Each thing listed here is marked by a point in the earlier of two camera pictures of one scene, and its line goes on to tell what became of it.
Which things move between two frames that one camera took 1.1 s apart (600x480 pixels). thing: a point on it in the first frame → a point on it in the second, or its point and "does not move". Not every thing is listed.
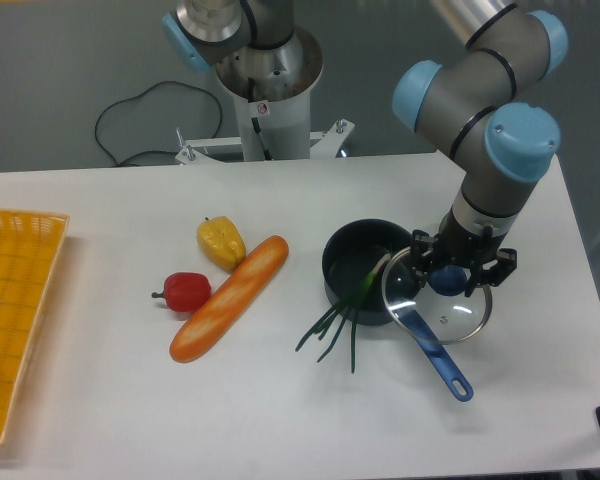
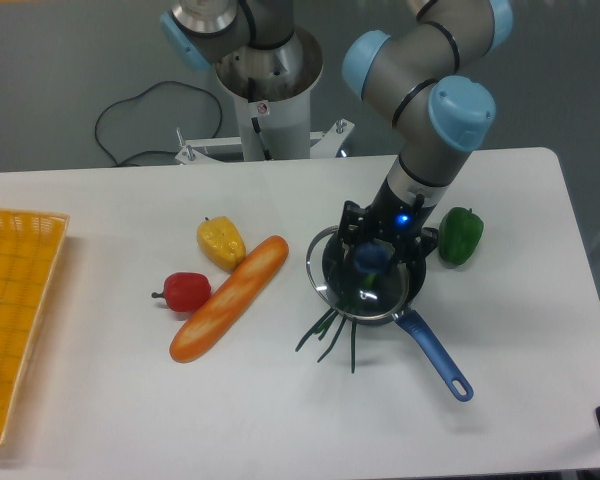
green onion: x=345 y=305 does not move
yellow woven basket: x=18 y=252 does not move
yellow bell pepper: x=221 y=241 does not move
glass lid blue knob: x=441 y=311 → x=365 y=281
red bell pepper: x=185 y=291 does not move
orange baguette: x=234 y=294 does not move
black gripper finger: x=421 y=245 → x=356 y=225
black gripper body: x=460 y=244 → x=397 y=214
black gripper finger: x=495 y=275 → x=416 y=262
